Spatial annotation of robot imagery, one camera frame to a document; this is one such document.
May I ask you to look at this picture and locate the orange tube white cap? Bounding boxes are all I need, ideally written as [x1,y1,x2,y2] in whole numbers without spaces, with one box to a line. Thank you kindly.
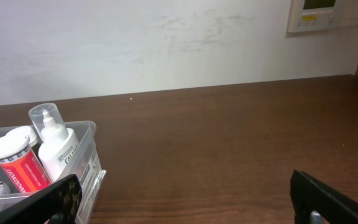
[0,136,52,193]

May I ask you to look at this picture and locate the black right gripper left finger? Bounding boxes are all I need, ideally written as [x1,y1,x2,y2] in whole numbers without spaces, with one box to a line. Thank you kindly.
[0,174,82,224]

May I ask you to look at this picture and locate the wall control panel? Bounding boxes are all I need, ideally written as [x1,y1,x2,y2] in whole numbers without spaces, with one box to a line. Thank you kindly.
[287,0,358,33]

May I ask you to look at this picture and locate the clear plastic container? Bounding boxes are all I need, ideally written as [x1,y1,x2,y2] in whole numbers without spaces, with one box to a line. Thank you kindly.
[0,121,106,224]

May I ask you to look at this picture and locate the black bottle white cap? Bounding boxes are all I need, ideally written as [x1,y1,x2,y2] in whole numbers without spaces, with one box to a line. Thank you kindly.
[6,126,41,156]

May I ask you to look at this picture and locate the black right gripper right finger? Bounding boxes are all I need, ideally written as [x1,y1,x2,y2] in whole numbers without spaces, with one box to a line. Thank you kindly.
[290,170,358,224]

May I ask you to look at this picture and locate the white lotion bottle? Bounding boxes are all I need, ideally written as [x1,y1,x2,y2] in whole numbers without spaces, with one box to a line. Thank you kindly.
[29,103,79,182]

